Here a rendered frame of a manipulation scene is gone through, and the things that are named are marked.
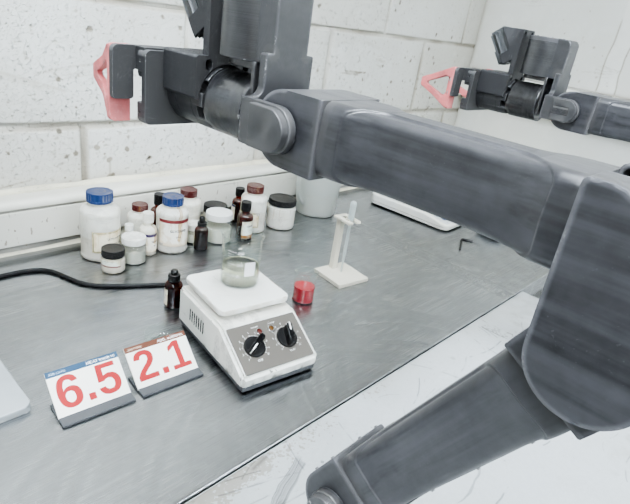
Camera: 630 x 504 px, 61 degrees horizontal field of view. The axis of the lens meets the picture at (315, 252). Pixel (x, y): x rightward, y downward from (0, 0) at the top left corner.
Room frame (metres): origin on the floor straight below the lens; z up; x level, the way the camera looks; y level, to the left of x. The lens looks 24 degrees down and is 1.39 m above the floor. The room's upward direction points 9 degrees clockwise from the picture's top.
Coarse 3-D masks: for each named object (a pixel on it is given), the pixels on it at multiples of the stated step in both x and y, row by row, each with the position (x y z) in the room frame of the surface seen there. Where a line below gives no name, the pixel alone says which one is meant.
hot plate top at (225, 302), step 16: (208, 272) 0.75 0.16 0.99; (192, 288) 0.70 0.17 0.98; (208, 288) 0.70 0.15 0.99; (224, 288) 0.70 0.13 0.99; (256, 288) 0.72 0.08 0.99; (272, 288) 0.73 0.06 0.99; (208, 304) 0.66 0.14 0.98; (224, 304) 0.66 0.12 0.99; (240, 304) 0.67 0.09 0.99; (256, 304) 0.67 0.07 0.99; (272, 304) 0.69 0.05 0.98
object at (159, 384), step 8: (184, 336) 0.64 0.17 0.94; (128, 360) 0.57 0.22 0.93; (184, 368) 0.60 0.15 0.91; (192, 368) 0.61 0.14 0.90; (168, 376) 0.58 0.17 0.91; (176, 376) 0.59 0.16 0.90; (184, 376) 0.59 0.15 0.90; (192, 376) 0.59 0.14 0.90; (136, 384) 0.55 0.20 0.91; (144, 384) 0.56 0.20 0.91; (152, 384) 0.56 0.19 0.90; (160, 384) 0.57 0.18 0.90; (168, 384) 0.57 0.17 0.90; (176, 384) 0.57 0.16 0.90; (144, 392) 0.55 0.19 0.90; (152, 392) 0.55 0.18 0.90
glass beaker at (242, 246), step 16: (224, 240) 0.72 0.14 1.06; (240, 240) 0.76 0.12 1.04; (256, 240) 0.76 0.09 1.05; (224, 256) 0.71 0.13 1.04; (240, 256) 0.70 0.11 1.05; (256, 256) 0.72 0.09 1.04; (224, 272) 0.71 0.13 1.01; (240, 272) 0.70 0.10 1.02; (256, 272) 0.72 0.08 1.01; (240, 288) 0.71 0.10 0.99
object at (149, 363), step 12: (144, 348) 0.60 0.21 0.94; (156, 348) 0.60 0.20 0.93; (168, 348) 0.61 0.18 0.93; (180, 348) 0.62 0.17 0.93; (132, 360) 0.57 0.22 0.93; (144, 360) 0.58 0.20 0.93; (156, 360) 0.59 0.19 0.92; (168, 360) 0.60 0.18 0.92; (180, 360) 0.61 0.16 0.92; (192, 360) 0.62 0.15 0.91; (144, 372) 0.57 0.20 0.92; (156, 372) 0.58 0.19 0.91; (168, 372) 0.59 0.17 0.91
